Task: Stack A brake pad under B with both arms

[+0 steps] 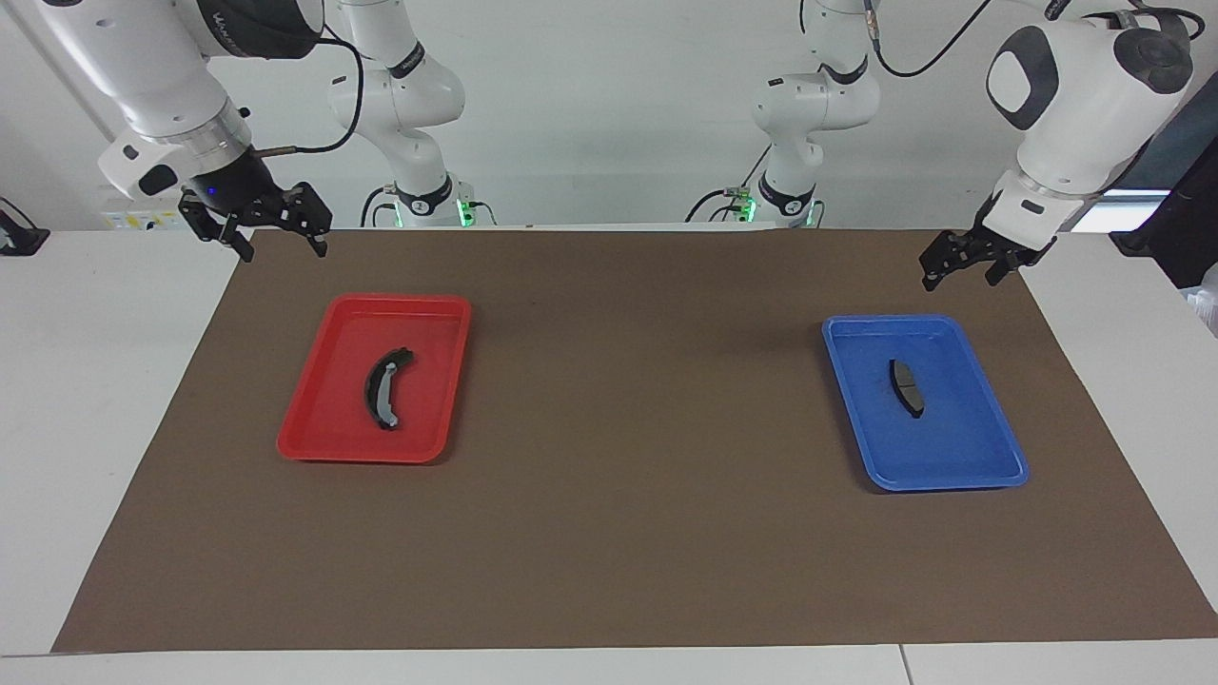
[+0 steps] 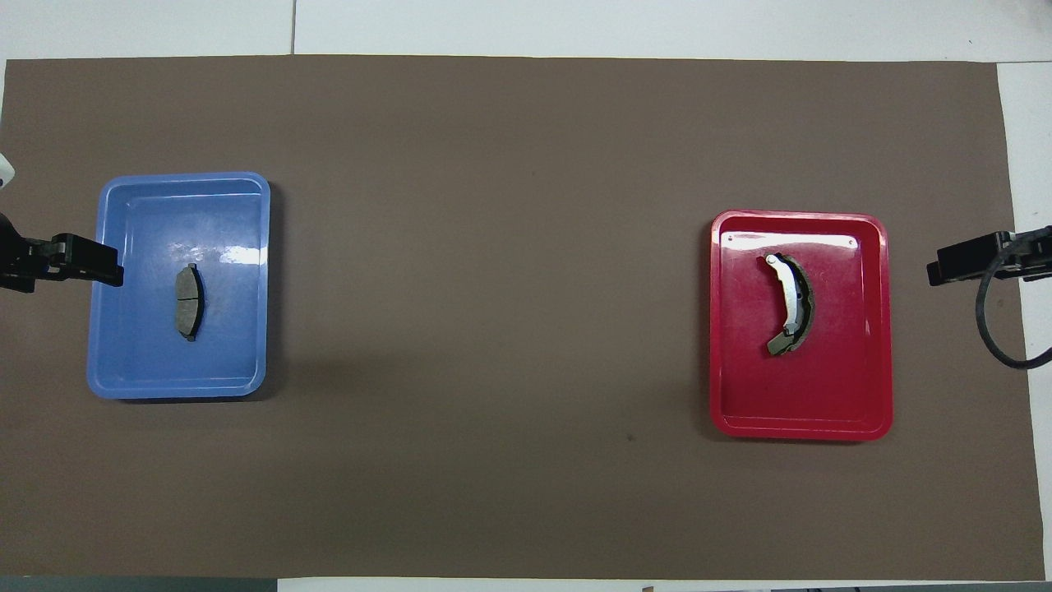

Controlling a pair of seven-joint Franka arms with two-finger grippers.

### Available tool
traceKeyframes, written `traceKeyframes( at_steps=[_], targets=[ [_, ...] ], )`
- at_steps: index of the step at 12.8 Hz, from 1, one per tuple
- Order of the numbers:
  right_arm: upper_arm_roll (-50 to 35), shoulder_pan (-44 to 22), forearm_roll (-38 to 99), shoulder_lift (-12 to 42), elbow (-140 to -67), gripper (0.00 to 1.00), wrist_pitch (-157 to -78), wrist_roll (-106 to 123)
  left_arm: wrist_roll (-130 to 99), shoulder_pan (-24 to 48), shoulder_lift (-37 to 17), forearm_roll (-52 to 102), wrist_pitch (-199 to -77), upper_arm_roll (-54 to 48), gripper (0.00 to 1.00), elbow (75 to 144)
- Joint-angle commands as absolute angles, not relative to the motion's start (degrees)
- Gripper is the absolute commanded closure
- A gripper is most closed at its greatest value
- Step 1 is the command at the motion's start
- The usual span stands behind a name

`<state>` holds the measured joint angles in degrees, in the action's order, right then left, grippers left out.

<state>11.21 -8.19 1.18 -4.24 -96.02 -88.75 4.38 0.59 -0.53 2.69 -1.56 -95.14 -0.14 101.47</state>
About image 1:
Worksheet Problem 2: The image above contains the black monitor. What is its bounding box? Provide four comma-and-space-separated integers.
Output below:
1109, 81, 1218, 291

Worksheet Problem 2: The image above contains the black base cable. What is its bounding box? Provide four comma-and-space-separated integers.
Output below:
359, 184, 399, 229
685, 143, 774, 225

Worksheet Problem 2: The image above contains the white box yellow label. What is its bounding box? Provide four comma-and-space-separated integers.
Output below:
100, 207, 188, 232

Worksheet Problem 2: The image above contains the short dark brake pad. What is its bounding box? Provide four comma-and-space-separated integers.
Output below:
889, 358, 926, 420

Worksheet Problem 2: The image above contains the black clamp device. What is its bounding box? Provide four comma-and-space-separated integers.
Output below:
0, 197, 50, 257

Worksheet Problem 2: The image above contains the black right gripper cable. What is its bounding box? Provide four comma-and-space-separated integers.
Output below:
249, 24, 367, 158

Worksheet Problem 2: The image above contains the clear plastic wrap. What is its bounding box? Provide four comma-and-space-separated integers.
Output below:
1183, 264, 1218, 336

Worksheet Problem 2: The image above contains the long curved brake pad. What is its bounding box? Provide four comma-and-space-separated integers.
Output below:
363, 347, 417, 431

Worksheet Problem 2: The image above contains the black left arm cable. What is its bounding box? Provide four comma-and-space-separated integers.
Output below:
861, 0, 995, 79

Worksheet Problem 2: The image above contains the black left base cable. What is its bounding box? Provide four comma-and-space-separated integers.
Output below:
685, 143, 774, 225

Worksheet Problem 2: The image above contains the red plastic tray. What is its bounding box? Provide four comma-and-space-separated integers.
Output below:
276, 293, 473, 465

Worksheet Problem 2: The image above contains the brown table mat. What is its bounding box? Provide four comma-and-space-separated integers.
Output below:
52, 226, 1218, 654

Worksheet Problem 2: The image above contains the blue plastic tray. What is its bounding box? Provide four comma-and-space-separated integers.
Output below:
821, 314, 1031, 493

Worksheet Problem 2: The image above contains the black right base cable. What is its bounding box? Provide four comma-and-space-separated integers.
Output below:
359, 184, 399, 229

